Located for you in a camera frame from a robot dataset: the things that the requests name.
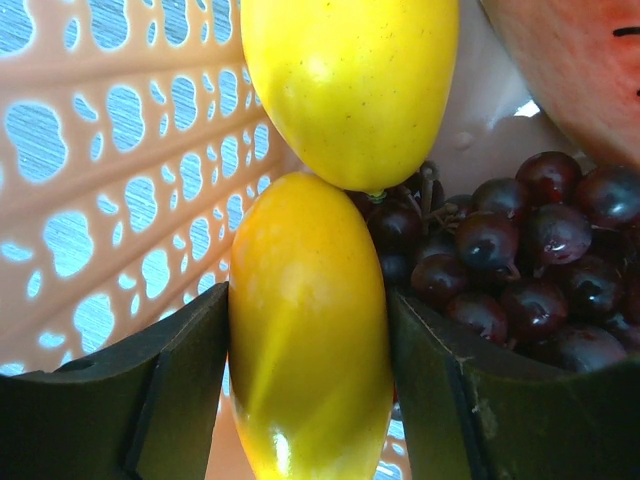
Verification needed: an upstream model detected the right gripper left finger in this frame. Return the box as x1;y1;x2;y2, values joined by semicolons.
1;284;229;479

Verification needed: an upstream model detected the purple toy grape bunch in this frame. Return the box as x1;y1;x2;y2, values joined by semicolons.
351;151;639;373

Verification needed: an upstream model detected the orange toy fruit slice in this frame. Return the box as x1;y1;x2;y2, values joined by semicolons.
229;172;394;479

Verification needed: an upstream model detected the yellow toy lemon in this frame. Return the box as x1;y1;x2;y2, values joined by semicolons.
240;0;460;194

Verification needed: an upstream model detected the toy watermelon slice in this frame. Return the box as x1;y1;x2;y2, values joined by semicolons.
483;0;639;166

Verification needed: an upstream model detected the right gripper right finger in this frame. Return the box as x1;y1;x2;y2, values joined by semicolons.
387;289;639;479

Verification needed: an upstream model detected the pink plastic basket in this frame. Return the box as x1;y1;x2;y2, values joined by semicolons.
0;0;591;480

